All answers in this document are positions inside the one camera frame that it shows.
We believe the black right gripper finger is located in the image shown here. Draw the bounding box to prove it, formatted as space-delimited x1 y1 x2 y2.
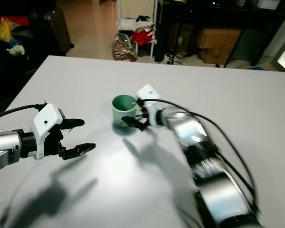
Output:
121 115 149 132

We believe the green ceramic cup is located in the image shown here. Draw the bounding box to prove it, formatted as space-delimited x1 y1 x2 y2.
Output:
110 94 139 131

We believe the patterned fabric bag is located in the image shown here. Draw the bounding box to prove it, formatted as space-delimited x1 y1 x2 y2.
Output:
112 35 138 63

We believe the red cloth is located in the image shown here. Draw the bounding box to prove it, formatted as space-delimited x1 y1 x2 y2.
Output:
130 29 155 47

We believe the black couch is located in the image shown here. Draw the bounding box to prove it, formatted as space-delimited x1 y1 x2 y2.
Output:
0 0 62 114

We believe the small cardboard box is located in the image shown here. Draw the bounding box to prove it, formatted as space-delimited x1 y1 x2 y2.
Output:
201 48 234 65

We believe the pale soft toy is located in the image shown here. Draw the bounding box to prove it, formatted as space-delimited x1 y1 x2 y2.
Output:
8 43 26 57

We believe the black cloth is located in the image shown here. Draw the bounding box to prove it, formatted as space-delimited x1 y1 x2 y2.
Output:
135 15 153 24

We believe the black suitcase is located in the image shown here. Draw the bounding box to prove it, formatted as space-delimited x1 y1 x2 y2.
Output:
43 7 73 54

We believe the white metal rack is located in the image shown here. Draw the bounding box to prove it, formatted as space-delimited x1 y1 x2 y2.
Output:
116 0 159 58

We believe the large cardboard box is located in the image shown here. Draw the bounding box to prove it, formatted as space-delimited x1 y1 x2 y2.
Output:
197 28 241 50

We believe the red bag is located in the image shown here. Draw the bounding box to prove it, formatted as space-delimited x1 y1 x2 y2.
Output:
0 16 29 35

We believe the yellow plastic bag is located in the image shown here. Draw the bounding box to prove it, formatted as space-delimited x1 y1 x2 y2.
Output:
0 19 15 43

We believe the black desk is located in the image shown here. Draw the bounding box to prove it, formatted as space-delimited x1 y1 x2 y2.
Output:
156 0 285 67

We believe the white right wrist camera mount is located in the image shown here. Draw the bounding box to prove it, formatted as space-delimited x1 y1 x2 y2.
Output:
135 84 163 127

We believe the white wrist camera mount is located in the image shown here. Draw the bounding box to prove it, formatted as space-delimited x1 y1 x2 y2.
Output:
135 84 163 127
33 105 64 160

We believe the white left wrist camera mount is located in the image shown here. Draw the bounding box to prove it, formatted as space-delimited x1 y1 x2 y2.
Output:
33 105 64 160

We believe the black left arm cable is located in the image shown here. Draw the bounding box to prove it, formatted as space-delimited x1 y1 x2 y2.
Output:
0 104 44 122

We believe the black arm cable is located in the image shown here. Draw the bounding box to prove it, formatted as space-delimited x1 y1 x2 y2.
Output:
0 104 44 122
142 98 259 200

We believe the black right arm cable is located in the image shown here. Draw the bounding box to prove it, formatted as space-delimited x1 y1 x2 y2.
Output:
142 98 259 200

